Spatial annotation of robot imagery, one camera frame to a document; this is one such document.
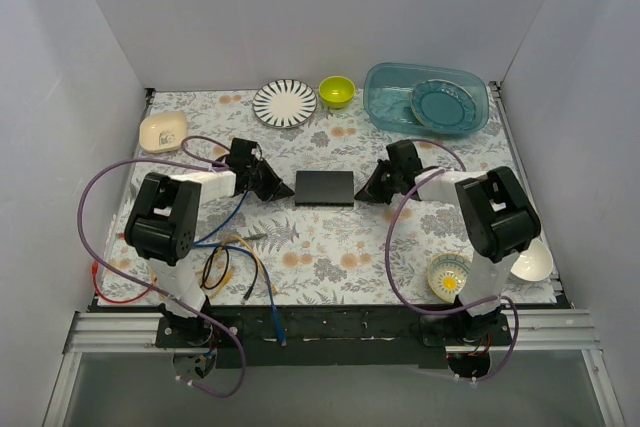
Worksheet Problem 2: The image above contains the dark grey network switch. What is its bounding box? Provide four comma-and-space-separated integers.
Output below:
294, 170, 354, 207

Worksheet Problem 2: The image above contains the black ethernet cable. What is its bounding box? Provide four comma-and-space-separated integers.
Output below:
202, 241, 261, 304

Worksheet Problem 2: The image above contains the red ethernet cable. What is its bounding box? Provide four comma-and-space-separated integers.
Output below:
91, 259, 154, 304

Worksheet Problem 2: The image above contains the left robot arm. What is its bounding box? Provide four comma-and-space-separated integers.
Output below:
124, 139, 294, 347

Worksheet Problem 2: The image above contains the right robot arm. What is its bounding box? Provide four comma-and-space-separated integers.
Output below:
355, 139, 541, 345

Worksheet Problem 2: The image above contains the striped white plate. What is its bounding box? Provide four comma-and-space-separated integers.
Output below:
252, 79, 317, 129

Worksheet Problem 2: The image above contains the teal glass plate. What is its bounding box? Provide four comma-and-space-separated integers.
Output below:
410, 79, 480, 132

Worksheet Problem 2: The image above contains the teal plastic tub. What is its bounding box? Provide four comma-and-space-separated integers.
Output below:
363, 62, 489, 137

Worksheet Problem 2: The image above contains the cream square dish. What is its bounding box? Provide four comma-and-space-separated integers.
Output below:
139, 111, 189, 153

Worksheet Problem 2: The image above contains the lime green bowl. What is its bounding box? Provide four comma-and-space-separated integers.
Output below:
318, 75, 356, 109

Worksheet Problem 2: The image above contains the yellow patterned small bowl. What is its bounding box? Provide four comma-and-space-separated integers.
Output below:
427, 253, 471, 303

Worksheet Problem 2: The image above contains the white ceramic bowl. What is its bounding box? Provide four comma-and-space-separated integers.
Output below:
510, 239, 553, 282

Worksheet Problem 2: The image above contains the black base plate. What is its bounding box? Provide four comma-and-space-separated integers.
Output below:
154, 304, 514, 368

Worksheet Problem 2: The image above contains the aluminium frame rail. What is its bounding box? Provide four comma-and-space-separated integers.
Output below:
45, 306, 625, 426

